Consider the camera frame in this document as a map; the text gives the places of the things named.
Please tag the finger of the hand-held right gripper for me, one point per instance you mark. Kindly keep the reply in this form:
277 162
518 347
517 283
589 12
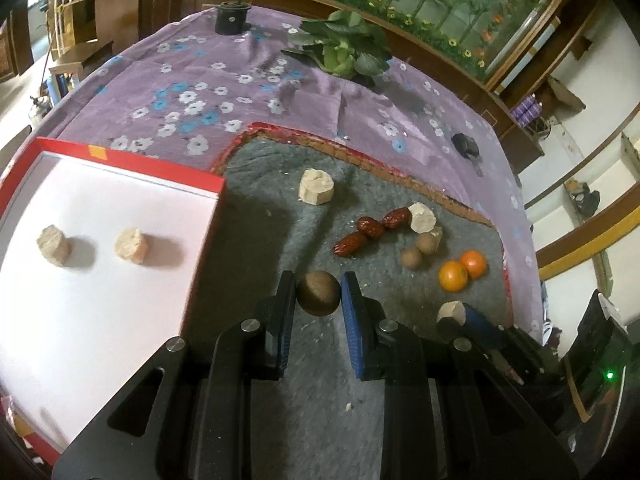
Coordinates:
484 325
448 329

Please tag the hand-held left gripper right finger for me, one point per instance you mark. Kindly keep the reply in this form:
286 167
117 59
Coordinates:
351 330

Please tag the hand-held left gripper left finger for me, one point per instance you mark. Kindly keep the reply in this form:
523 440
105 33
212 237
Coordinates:
286 330

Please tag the beige sugarcane chunk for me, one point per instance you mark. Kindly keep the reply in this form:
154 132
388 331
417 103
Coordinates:
131 245
315 187
450 311
421 217
52 246
438 233

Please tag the brown longan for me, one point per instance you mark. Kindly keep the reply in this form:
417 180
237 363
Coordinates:
426 246
318 293
411 259

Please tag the orange tangerine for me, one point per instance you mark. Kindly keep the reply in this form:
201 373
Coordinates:
474 263
453 276

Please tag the red date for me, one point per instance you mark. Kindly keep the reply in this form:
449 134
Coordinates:
350 244
371 226
397 217

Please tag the red box with white inside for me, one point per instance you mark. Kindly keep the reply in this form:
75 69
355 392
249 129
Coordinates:
100 335

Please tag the grey felt mat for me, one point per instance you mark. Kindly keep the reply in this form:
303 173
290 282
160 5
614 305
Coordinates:
280 230

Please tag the black car key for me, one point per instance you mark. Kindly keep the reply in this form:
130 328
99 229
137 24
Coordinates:
465 145

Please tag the purple bottle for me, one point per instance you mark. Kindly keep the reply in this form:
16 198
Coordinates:
533 107
522 110

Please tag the purple floral tablecloth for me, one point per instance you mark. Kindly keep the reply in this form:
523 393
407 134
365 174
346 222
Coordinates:
310 105

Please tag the brown cardboard box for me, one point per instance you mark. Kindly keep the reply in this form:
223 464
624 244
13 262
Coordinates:
565 94

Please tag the green leafy vegetable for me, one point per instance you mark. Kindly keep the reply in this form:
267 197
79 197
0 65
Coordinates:
340 55

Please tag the black cylinder container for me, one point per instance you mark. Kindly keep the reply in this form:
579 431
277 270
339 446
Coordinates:
230 20

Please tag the blue water bottle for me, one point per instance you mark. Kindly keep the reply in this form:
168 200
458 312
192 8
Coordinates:
56 86

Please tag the small wooden table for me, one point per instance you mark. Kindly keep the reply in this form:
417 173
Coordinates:
80 60

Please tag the wooden sideboard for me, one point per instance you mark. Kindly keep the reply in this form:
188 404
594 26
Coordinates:
120 15

